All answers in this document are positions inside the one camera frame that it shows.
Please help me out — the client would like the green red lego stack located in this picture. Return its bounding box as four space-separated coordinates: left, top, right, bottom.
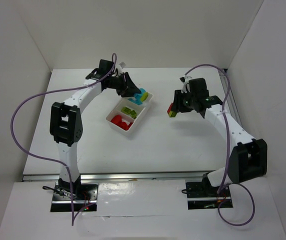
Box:
167 102 178 118

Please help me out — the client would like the cyan cloud lego piece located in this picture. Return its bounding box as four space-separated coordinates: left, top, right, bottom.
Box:
129 88 149 103

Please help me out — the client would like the green lego brick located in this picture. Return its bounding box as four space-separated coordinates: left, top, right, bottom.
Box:
121 106 132 115
129 110 138 119

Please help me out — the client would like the red white round lego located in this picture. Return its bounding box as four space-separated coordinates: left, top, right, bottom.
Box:
110 114 123 126

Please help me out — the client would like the red curved lego brick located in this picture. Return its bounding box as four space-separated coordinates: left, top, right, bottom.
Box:
118 121 133 131

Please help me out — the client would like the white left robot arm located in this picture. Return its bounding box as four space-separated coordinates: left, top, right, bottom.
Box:
49 59 142 195

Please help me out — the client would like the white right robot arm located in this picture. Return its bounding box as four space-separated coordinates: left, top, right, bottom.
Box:
167 77 268 190

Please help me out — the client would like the white divided sorting tray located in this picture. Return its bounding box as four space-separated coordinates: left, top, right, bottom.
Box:
105 88 154 137

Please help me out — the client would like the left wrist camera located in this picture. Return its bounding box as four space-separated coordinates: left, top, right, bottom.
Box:
117 61 126 70

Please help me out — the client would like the aluminium right side rail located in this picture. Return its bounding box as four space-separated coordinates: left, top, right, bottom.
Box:
219 72 242 125

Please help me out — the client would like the aluminium rail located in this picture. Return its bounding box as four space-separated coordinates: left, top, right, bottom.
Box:
219 72 242 125
22 171 208 182

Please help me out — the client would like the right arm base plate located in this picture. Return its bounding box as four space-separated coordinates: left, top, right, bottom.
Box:
181 182 233 210

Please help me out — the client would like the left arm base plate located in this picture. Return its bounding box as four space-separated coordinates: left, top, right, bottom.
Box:
50 183 99 213

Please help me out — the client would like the aluminium front rail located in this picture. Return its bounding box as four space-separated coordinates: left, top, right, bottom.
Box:
22 171 208 182

